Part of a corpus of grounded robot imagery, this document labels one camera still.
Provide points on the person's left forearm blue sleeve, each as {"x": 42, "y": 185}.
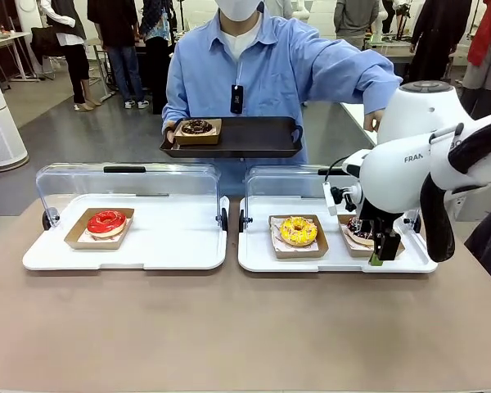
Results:
{"x": 352, "y": 73}

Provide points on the chocolate sprinkle donut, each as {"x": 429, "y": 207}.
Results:
{"x": 354, "y": 251}

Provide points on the dark donut with coloured sprinkles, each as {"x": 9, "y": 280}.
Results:
{"x": 354, "y": 230}

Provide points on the red glazed donut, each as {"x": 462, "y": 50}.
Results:
{"x": 96, "y": 224}
{"x": 75, "y": 241}

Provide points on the black lid hinge knob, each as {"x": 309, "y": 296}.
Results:
{"x": 224, "y": 219}
{"x": 47, "y": 220}
{"x": 415, "y": 224}
{"x": 242, "y": 221}

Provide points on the black hanging badge tag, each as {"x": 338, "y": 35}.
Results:
{"x": 237, "y": 99}

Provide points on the white display case base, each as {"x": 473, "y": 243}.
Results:
{"x": 168, "y": 245}
{"x": 335, "y": 264}

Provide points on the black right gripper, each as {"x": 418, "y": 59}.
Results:
{"x": 378, "y": 219}

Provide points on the bystander in vest white sleeves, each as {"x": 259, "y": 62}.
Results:
{"x": 71, "y": 32}

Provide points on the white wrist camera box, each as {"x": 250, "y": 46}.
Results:
{"x": 330, "y": 200}

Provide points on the chocolate glazed donut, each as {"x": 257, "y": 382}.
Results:
{"x": 190, "y": 129}

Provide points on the yellow glazed donut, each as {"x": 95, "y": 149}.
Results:
{"x": 298, "y": 253}

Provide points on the white face mask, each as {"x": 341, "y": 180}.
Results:
{"x": 239, "y": 9}

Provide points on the bystander in patterned top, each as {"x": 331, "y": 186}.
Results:
{"x": 157, "y": 49}

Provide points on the person's right forearm blue sleeve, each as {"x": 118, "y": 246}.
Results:
{"x": 172, "y": 102}

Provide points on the bystander in black clothes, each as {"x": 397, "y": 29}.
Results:
{"x": 438, "y": 37}

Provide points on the dark fabric cover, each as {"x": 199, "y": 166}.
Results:
{"x": 489, "y": 254}

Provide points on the clear display case lid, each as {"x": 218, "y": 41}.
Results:
{"x": 286, "y": 184}
{"x": 127, "y": 184}

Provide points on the yellow sprinkled donut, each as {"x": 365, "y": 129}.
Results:
{"x": 288, "y": 233}

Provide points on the black office chair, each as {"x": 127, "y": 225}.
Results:
{"x": 45, "y": 45}

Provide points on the person in blue shirt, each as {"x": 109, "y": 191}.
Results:
{"x": 270, "y": 61}

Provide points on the bystander with red scarf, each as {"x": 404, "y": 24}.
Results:
{"x": 489, "y": 57}

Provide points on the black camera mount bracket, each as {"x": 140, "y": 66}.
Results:
{"x": 348, "y": 198}

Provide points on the white background desk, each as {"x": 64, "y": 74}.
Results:
{"x": 4, "y": 41}

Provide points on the person's left hand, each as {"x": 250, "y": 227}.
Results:
{"x": 372, "y": 122}

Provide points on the person's right hand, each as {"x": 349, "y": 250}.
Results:
{"x": 169, "y": 133}

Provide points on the bystander black shirt blue jeans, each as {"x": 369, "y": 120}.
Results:
{"x": 118, "y": 37}

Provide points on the bystander in grey top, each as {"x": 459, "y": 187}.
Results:
{"x": 358, "y": 20}

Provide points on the black serving tray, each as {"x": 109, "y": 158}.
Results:
{"x": 253, "y": 139}

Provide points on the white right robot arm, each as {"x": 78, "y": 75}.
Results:
{"x": 393, "y": 172}

